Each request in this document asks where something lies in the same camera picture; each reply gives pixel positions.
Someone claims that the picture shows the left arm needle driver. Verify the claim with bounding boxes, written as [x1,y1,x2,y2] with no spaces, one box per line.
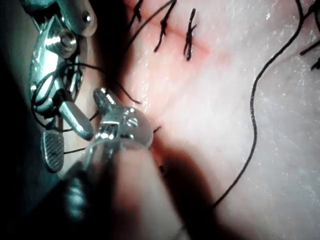
[86,103,154,151]

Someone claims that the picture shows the right arm needle driver jaw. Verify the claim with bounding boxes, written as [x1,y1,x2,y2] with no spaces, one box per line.
[57,99,94,141]
[39,117,65,174]

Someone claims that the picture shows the left arm needle driver jaw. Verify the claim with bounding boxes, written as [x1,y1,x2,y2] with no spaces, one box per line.
[93,87,118,113]

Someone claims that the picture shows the tissue pad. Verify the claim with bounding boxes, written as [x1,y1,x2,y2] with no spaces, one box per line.
[9,0,320,240]

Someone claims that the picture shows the black stitching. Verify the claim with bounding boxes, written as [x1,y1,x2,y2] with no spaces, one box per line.
[128,0,198,62]

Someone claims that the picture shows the black thread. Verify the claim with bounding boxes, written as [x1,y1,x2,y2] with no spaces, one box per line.
[31,0,320,210]

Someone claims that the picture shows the right arm needle driver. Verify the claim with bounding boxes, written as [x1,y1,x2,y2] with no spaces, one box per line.
[21,0,98,120]

